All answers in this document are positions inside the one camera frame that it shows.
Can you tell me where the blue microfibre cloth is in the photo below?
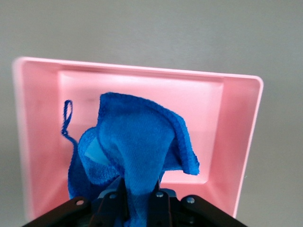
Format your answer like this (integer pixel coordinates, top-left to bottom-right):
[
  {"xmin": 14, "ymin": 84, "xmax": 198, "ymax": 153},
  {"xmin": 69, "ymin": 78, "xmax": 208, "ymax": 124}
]
[{"xmin": 61, "ymin": 91, "xmax": 200, "ymax": 227}]

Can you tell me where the pink plastic bin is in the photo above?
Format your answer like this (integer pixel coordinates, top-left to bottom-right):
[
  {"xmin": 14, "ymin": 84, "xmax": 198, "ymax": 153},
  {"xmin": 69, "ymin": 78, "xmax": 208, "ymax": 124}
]
[{"xmin": 11, "ymin": 56, "xmax": 264, "ymax": 219}]

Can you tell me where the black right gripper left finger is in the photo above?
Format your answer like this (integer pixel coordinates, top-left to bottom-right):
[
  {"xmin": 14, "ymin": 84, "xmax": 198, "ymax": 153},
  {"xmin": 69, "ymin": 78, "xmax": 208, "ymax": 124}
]
[{"xmin": 89, "ymin": 179, "xmax": 130, "ymax": 227}]

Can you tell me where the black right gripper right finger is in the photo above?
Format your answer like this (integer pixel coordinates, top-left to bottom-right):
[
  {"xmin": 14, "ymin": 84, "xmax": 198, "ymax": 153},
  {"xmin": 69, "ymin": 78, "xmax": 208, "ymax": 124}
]
[{"xmin": 148, "ymin": 180, "xmax": 173, "ymax": 227}]

